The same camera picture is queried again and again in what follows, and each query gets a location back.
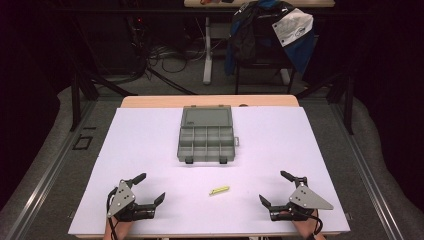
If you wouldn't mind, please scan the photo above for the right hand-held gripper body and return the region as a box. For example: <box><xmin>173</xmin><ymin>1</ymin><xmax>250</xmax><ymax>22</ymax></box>
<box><xmin>269</xmin><ymin>176</ymin><xmax>335</xmax><ymax>222</ymax></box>

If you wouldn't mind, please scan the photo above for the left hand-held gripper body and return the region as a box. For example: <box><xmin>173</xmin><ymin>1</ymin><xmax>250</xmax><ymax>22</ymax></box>
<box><xmin>106</xmin><ymin>179</ymin><xmax>157</xmax><ymax>222</ymax></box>

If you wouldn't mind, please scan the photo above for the grey compartment organiser box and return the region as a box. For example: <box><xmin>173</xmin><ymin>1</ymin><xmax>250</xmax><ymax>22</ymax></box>
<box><xmin>176</xmin><ymin>105</ymin><xmax>241</xmax><ymax>165</ymax></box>

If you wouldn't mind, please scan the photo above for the person's right hand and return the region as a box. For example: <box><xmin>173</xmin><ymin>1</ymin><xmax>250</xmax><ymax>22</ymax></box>
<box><xmin>289</xmin><ymin>211</ymin><xmax>326</xmax><ymax>240</ymax></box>

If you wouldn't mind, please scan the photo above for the person's left hand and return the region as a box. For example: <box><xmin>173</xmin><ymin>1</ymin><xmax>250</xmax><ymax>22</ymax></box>
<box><xmin>103</xmin><ymin>216</ymin><xmax>134</xmax><ymax>240</ymax></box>

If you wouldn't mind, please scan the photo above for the white table mat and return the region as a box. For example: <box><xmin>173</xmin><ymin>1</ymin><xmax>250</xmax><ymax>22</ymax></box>
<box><xmin>67</xmin><ymin>106</ymin><xmax>351</xmax><ymax>236</ymax></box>

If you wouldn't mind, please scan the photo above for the black metal stand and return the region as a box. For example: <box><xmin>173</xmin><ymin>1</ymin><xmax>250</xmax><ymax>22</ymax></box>
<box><xmin>68</xmin><ymin>69</ymin><xmax>138</xmax><ymax>133</ymax></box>
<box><xmin>295</xmin><ymin>71</ymin><xmax>355</xmax><ymax>136</ymax></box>

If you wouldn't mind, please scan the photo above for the white desk leg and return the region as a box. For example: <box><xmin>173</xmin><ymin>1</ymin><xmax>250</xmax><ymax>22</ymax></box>
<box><xmin>279</xmin><ymin>68</ymin><xmax>292</xmax><ymax>86</ymax></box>
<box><xmin>202</xmin><ymin>16</ymin><xmax>215</xmax><ymax>86</ymax></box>

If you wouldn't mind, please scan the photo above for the black chair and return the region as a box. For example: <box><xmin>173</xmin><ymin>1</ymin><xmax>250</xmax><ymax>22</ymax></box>
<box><xmin>233</xmin><ymin>58</ymin><xmax>296</xmax><ymax>96</ymax></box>

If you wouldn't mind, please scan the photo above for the blue black white jacket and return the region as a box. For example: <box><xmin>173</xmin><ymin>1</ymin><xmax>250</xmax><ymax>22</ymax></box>
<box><xmin>224</xmin><ymin>0</ymin><xmax>316</xmax><ymax>76</ymax></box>

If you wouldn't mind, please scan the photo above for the wooden desk top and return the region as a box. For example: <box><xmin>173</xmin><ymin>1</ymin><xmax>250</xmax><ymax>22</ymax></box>
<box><xmin>183</xmin><ymin>0</ymin><xmax>336</xmax><ymax>9</ymax></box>

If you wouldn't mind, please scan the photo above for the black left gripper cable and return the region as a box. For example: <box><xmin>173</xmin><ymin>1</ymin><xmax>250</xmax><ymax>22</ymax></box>
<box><xmin>105</xmin><ymin>187</ymin><xmax>120</xmax><ymax>240</ymax></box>

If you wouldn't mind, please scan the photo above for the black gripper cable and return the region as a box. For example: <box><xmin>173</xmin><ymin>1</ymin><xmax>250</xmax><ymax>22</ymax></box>
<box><xmin>105</xmin><ymin>187</ymin><xmax>120</xmax><ymax>240</ymax></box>
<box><xmin>294</xmin><ymin>207</ymin><xmax>324</xmax><ymax>236</ymax></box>

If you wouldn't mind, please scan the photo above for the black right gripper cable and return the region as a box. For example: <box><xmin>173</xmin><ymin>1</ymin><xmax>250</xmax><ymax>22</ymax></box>
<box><xmin>294</xmin><ymin>207</ymin><xmax>324</xmax><ymax>236</ymax></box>

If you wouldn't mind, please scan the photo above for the aluminium floor rail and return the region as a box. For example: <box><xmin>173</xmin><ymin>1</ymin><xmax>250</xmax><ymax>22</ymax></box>
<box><xmin>4</xmin><ymin>99</ymin><xmax>98</xmax><ymax>240</ymax></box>
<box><xmin>329</xmin><ymin>102</ymin><xmax>406</xmax><ymax>240</ymax></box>

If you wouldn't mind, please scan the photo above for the bundle of floor cables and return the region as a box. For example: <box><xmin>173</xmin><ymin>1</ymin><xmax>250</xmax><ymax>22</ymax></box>
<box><xmin>126</xmin><ymin>16</ymin><xmax>208</xmax><ymax>76</ymax></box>

